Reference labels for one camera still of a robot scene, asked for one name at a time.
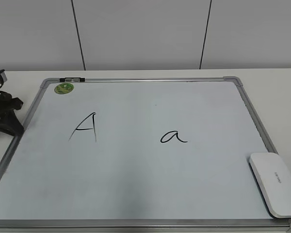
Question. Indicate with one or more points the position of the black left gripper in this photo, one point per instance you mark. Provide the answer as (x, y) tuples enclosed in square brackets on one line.
[(9, 123)]

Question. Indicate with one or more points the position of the white rectangular board eraser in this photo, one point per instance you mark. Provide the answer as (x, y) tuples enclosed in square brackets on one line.
[(274, 180)]

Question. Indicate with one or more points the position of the round green sticker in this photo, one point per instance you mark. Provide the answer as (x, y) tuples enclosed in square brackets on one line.
[(64, 88)]

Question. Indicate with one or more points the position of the black and silver hanger clip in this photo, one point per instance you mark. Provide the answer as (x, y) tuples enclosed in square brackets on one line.
[(71, 79)]

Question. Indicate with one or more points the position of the white board with aluminium frame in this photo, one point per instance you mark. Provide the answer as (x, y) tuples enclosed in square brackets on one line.
[(137, 155)]

